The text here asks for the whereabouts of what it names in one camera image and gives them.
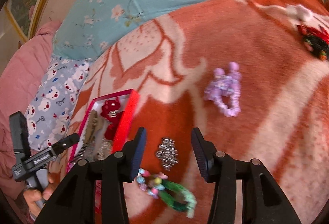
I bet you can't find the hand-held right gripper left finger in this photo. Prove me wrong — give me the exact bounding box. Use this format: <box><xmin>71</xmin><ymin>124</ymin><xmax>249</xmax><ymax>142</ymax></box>
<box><xmin>35</xmin><ymin>127</ymin><xmax>147</xmax><ymax>224</ymax></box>

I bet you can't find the bear print pillow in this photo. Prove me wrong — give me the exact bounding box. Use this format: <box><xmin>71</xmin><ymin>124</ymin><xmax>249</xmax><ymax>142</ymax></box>
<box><xmin>26</xmin><ymin>55</ymin><xmax>92</xmax><ymax>151</ymax></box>

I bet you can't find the lilac bead hair tie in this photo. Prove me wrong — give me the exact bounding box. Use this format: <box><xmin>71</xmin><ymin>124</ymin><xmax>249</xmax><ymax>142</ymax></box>
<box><xmin>204</xmin><ymin>61</ymin><xmax>242</xmax><ymax>118</ymax></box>

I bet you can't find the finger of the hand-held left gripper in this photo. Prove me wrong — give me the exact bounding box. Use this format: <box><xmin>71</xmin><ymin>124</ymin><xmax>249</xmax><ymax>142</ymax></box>
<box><xmin>50</xmin><ymin>133</ymin><xmax>80</xmax><ymax>156</ymax></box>
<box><xmin>9</xmin><ymin>111</ymin><xmax>32</xmax><ymax>155</ymax></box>

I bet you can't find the red black knitted hair clip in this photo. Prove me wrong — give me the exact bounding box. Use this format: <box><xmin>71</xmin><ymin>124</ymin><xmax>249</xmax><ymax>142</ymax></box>
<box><xmin>295</xmin><ymin>24</ymin><xmax>329</xmax><ymax>61</ymax></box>

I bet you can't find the pink quilt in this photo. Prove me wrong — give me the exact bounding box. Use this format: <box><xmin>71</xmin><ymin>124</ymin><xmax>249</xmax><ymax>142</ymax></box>
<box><xmin>0</xmin><ymin>21</ymin><xmax>62</xmax><ymax>199</ymax></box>

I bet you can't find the green beaded hair tie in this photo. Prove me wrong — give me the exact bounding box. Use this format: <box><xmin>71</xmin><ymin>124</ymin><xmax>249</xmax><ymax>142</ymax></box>
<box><xmin>135</xmin><ymin>168</ymin><xmax>198</xmax><ymax>219</ymax></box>

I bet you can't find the brown hair comb clip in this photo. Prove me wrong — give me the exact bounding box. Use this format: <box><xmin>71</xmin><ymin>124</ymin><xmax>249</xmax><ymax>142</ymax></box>
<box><xmin>77</xmin><ymin>109</ymin><xmax>103</xmax><ymax>163</ymax></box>

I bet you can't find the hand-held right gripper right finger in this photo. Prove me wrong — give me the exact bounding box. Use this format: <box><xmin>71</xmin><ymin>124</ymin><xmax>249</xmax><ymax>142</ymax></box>
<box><xmin>191</xmin><ymin>127</ymin><xmax>302</xmax><ymax>224</ymax></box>

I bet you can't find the red flower hair clip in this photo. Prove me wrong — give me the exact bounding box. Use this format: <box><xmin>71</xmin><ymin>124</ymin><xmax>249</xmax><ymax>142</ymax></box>
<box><xmin>100</xmin><ymin>99</ymin><xmax>126</xmax><ymax>141</ymax></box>

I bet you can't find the person's left hand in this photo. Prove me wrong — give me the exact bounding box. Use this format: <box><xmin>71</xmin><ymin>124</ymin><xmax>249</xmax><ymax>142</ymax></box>
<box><xmin>23</xmin><ymin>173</ymin><xmax>56</xmax><ymax>218</ymax></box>

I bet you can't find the white fluffy hair accessory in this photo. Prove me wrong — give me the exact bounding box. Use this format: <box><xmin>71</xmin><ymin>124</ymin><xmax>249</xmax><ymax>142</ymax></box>
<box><xmin>285</xmin><ymin>4</ymin><xmax>313</xmax><ymax>22</ymax></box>

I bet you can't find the red jewelry box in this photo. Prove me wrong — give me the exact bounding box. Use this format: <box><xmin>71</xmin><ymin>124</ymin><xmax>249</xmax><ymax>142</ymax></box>
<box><xmin>65</xmin><ymin>89</ymin><xmax>141</xmax><ymax>214</ymax></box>

